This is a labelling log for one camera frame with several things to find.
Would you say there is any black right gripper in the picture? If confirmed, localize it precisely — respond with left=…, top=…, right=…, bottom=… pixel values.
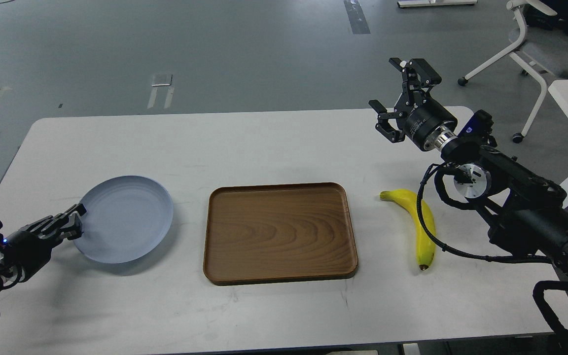
left=369, top=58, right=458, bottom=151

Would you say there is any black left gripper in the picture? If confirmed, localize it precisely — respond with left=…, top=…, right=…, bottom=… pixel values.
left=2, top=204, right=87, bottom=283

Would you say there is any light blue plate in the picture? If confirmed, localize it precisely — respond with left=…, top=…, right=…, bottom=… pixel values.
left=73, top=176, right=174, bottom=264

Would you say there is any yellow banana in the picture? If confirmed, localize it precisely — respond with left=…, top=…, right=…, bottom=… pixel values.
left=379, top=189, right=437, bottom=271

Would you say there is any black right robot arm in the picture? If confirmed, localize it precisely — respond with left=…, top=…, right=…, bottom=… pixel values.
left=369, top=58, right=568, bottom=354

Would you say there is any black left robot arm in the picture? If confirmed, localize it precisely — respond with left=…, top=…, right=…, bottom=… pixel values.
left=0, top=204, right=86, bottom=292

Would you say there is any grey floor strip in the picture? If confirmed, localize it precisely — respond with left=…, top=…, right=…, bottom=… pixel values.
left=343, top=0, right=371, bottom=35

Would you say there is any white furniture base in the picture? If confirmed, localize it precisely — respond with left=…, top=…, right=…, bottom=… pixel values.
left=397, top=0, right=479, bottom=9

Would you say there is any white grey office chair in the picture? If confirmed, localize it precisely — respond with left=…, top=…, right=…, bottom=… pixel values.
left=458, top=0, right=568, bottom=143

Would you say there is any brown wooden tray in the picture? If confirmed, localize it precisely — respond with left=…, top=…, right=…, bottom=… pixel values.
left=203, top=182, right=359, bottom=286

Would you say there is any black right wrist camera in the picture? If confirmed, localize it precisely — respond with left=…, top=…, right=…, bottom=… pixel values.
left=459, top=109, right=496, bottom=145

